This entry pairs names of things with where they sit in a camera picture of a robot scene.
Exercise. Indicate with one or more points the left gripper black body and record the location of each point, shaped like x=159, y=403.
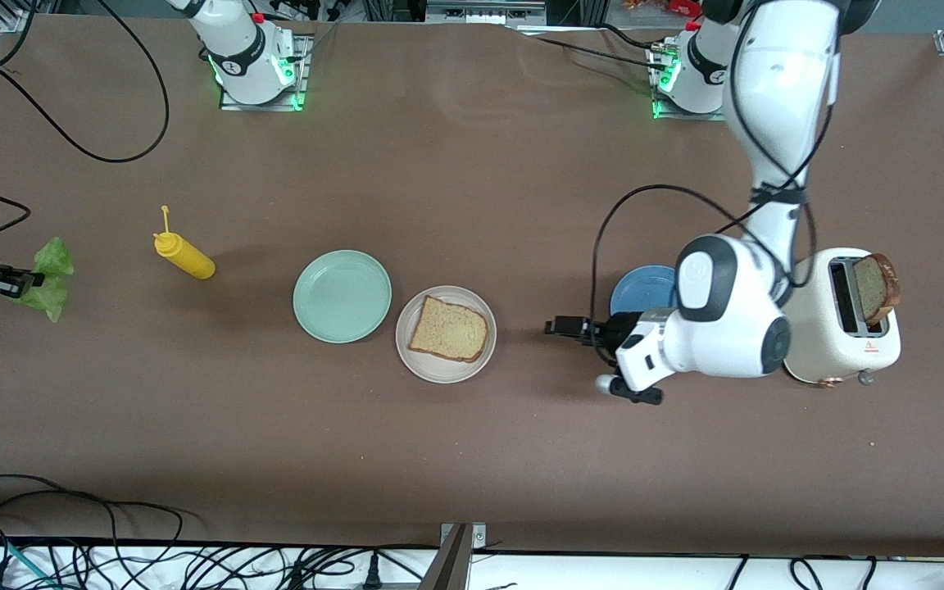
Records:
x=621, y=329

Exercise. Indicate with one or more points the green lettuce leaf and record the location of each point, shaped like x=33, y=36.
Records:
x=58, y=258

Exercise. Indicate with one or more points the brown bread slice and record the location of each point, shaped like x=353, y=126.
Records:
x=873, y=291
x=447, y=329

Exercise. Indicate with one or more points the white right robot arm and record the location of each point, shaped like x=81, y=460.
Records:
x=242, y=49

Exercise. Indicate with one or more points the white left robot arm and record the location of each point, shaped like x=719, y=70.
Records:
x=734, y=328

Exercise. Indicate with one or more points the blue round plate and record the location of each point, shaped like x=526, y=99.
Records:
x=640, y=291

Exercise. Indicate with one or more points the beige round plate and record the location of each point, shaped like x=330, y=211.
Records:
x=439, y=373

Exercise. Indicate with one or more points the green round plate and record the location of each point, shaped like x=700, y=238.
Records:
x=341, y=297

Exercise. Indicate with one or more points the yellow squeeze bottle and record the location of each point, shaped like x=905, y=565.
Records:
x=187, y=258

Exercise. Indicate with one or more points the white two-slot toaster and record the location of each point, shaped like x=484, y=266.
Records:
x=832, y=352

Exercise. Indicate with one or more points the white lower bench ledge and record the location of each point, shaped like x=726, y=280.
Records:
x=603, y=574

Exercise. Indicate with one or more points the black power plug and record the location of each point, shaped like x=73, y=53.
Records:
x=372, y=578

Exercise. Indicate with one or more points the red orange packet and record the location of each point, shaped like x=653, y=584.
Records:
x=677, y=6

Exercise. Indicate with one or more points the silver angle bracket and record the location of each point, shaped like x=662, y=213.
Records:
x=478, y=537

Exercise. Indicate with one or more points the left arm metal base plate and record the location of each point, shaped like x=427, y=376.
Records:
x=685, y=115

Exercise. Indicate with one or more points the dark metal mount post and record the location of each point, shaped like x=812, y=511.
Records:
x=443, y=569

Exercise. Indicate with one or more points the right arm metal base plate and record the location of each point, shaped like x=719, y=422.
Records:
x=263, y=107

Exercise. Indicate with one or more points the aluminium frame with sockets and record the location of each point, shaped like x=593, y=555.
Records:
x=484, y=10

